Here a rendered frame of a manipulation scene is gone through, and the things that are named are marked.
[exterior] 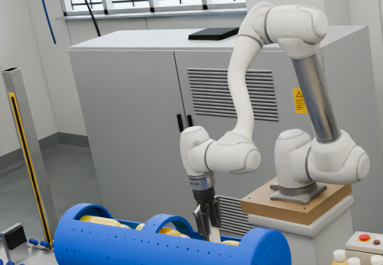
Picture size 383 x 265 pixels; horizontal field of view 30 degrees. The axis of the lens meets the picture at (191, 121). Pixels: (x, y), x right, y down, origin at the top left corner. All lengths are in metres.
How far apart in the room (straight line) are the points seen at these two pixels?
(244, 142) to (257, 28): 0.49
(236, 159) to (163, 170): 2.70
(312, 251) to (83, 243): 0.90
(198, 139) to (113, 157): 2.98
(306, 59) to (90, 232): 1.01
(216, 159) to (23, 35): 5.64
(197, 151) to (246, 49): 0.44
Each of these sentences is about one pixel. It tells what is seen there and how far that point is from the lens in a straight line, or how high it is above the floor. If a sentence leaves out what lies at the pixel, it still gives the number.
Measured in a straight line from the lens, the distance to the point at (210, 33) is 4.52.
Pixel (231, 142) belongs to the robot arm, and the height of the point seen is 1.53.
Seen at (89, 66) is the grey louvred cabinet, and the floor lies 1.31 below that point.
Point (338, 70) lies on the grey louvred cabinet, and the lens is 3.96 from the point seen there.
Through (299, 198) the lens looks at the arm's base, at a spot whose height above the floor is 1.07.
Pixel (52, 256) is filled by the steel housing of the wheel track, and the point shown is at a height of 0.93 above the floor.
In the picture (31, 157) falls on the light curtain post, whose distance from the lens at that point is 3.42.
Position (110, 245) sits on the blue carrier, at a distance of 2.60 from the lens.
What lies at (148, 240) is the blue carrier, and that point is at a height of 1.20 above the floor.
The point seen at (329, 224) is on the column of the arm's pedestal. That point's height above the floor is 0.95.
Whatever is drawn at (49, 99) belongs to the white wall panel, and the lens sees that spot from 7.96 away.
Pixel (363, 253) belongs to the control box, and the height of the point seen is 1.07.
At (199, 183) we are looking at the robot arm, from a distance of 2.39.
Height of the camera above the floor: 2.26
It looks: 17 degrees down
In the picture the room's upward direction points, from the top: 10 degrees counter-clockwise
